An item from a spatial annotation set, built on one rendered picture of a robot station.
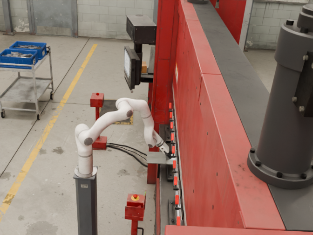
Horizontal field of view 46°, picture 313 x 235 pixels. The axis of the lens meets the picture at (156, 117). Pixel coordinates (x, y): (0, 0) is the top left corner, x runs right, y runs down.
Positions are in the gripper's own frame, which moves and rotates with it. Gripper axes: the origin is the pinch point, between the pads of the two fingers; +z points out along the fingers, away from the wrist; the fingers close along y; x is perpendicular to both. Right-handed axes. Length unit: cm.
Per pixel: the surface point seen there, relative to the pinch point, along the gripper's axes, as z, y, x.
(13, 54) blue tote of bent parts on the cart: -146, 253, 179
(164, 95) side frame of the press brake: -20, 84, -9
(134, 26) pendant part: -96, 97, -27
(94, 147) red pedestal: 15, 155, 137
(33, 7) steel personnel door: -190, 689, 274
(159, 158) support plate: -4.5, -3.4, 8.9
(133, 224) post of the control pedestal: 17, -41, 54
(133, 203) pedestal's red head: 0, -39, 40
